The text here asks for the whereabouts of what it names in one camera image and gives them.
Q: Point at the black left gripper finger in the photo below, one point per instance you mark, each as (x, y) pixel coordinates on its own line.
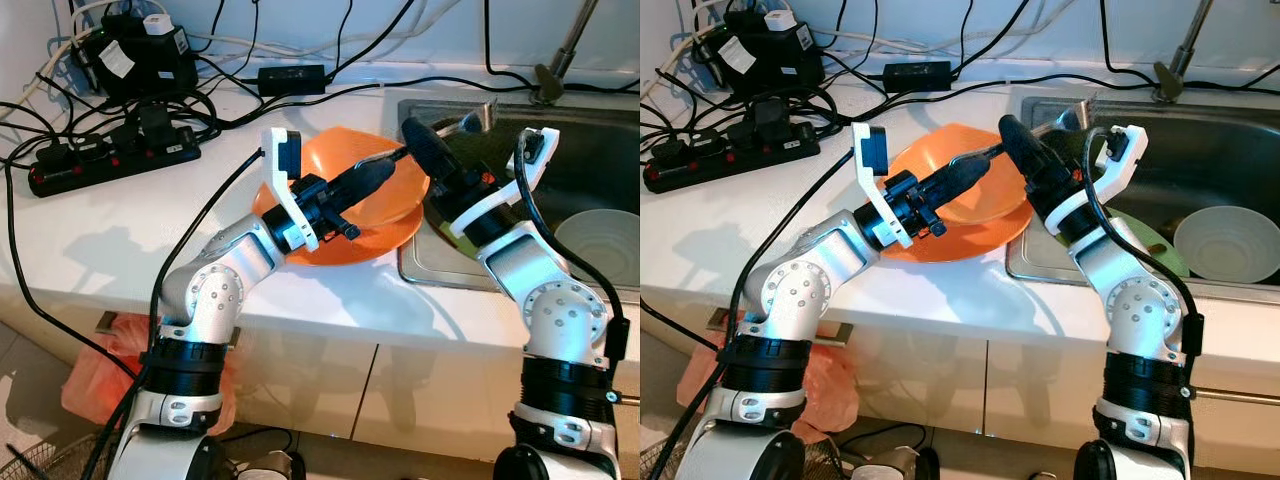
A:
(962, 176)
(372, 178)

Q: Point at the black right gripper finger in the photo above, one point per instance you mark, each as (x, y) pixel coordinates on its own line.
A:
(1024, 150)
(430, 152)

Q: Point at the orange bowl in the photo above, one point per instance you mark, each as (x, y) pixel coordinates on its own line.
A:
(335, 150)
(925, 150)

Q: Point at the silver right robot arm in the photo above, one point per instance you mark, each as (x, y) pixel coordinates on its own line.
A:
(1140, 300)
(560, 310)

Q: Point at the black power adapter brick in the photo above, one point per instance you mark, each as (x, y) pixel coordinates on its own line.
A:
(915, 77)
(292, 80)

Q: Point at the green plate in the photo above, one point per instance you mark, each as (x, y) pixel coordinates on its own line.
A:
(1165, 255)

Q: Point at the steel sink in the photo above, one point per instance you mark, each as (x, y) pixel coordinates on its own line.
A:
(1210, 160)
(595, 170)

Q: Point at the metal faucet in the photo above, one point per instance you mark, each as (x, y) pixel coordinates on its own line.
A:
(1170, 80)
(550, 80)

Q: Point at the grey bowl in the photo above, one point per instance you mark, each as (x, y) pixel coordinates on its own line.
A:
(605, 245)
(1220, 245)

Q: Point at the black plug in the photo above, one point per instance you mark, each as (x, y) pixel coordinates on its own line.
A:
(775, 117)
(155, 120)

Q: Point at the black power strip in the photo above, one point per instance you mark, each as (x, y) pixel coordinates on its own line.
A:
(730, 162)
(110, 165)

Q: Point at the black charger box white labels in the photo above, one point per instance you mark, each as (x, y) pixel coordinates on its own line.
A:
(150, 70)
(775, 65)

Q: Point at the white base cabinet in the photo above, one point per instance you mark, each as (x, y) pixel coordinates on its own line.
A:
(420, 390)
(1030, 390)

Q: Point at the red plastic bag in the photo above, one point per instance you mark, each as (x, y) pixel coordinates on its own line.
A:
(835, 390)
(95, 380)

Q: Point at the white plug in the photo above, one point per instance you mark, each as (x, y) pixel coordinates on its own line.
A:
(159, 24)
(781, 20)

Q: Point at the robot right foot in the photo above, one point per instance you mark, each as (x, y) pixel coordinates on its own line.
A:
(1047, 476)

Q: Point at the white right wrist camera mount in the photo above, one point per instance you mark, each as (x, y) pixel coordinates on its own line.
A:
(500, 197)
(1095, 195)

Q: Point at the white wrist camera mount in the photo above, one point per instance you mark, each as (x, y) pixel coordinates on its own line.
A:
(278, 190)
(500, 197)
(1095, 195)
(868, 188)

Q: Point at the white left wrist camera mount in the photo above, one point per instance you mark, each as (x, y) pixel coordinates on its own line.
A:
(278, 190)
(868, 188)

